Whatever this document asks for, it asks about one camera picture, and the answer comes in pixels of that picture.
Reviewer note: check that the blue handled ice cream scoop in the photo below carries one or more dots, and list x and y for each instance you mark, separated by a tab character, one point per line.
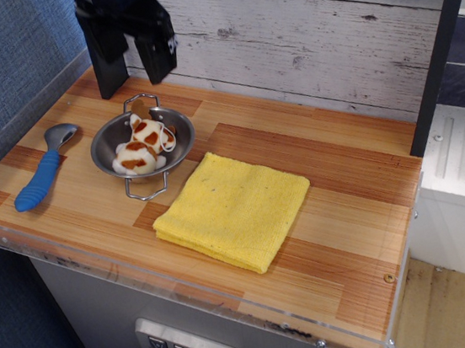
39	186

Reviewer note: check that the small steel wok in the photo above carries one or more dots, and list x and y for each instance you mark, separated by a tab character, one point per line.
117	131

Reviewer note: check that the white ribbed cabinet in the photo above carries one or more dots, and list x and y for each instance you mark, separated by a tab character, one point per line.
438	229

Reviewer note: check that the dark right upright post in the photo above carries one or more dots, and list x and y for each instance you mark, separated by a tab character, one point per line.
443	40

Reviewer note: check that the plush shrimp toy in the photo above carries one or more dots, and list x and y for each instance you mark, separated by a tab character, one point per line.
150	139

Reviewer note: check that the dark left upright post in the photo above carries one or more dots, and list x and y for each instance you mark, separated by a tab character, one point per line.
110	76

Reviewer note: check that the dark upright post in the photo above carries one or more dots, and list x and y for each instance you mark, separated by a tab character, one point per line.
443	40
110	76

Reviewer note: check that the clear acrylic edge guard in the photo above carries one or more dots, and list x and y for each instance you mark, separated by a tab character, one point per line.
334	283

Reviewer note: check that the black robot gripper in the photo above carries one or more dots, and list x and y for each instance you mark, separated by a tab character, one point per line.
145	20

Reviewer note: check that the folded yellow cloth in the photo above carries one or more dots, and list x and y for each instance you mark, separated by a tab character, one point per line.
234	212

